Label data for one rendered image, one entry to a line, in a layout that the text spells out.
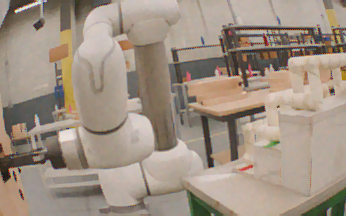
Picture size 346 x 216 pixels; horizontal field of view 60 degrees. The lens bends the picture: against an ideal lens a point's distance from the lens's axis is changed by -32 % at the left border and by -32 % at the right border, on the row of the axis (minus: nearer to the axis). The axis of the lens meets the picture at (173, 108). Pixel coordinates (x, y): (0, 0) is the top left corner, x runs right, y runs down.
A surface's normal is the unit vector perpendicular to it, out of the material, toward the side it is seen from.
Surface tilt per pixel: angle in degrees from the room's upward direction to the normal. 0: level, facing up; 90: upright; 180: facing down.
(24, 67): 90
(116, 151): 121
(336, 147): 90
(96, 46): 45
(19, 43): 90
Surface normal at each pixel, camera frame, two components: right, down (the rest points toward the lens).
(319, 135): 0.27, 0.04
